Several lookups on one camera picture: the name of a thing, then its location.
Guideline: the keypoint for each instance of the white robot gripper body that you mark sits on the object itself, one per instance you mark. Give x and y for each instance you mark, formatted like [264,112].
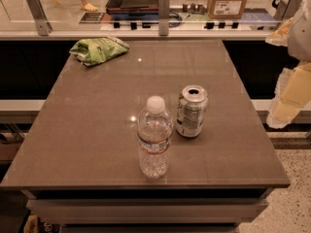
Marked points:
[300,34]

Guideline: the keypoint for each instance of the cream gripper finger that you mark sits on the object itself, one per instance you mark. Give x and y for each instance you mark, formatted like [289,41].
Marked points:
[279,37]
[292,93]

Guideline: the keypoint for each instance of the green 7up soda can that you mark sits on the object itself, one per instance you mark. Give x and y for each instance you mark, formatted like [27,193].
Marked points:
[192,105]

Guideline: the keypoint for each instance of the green jalapeno chip bag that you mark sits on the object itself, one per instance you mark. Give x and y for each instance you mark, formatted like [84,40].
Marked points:
[91,52]

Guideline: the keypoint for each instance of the brown cardboard box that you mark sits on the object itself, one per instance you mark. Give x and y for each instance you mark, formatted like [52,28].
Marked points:
[226,9]

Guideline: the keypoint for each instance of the clear plastic water bottle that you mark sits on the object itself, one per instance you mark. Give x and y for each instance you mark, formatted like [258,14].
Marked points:
[154,130]

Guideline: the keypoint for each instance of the grey table drawer unit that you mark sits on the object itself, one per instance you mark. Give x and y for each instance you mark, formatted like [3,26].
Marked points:
[149,212]

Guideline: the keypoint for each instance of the right metal railing post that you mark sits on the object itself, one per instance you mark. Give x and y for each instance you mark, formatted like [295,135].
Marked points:
[285,8]

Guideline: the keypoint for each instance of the metal railing post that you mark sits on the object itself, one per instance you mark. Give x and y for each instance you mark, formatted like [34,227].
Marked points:
[42,24]
[163,17]
[285,8]

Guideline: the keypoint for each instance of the middle metal railing post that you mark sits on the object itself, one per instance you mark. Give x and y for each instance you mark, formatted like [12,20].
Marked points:
[163,17]

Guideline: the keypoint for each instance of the left metal railing post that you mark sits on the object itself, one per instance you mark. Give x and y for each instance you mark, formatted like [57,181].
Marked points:
[42,24]

